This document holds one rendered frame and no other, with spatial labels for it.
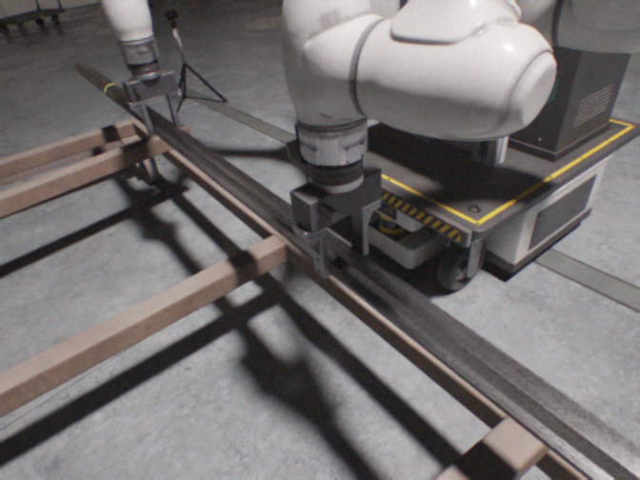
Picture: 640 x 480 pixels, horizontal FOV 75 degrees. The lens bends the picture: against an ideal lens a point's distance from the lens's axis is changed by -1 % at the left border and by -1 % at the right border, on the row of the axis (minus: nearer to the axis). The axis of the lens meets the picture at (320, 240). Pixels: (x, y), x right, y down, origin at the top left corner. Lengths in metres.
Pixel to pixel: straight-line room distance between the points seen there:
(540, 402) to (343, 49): 0.42
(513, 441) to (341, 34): 0.58
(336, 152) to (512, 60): 0.23
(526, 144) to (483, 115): 1.12
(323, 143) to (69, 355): 0.73
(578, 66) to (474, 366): 1.01
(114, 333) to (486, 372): 0.77
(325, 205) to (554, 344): 0.92
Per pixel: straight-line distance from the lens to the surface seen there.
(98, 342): 1.03
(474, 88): 0.39
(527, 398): 0.52
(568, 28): 1.03
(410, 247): 1.35
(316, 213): 0.56
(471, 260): 1.32
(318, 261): 0.64
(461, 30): 0.40
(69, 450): 1.29
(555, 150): 1.48
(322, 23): 0.48
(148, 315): 1.03
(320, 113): 0.51
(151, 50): 1.24
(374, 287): 0.61
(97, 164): 1.70
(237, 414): 1.16
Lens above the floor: 0.97
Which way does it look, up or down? 37 degrees down
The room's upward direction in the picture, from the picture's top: 6 degrees counter-clockwise
